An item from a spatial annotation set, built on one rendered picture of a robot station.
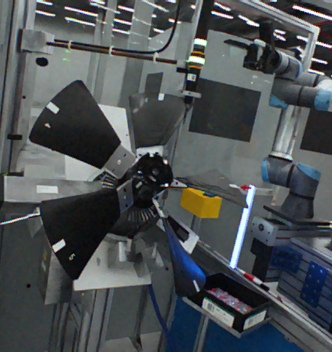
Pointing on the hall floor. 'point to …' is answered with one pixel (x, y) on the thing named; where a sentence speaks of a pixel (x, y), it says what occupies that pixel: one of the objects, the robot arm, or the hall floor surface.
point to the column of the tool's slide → (5, 148)
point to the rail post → (167, 317)
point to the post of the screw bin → (202, 334)
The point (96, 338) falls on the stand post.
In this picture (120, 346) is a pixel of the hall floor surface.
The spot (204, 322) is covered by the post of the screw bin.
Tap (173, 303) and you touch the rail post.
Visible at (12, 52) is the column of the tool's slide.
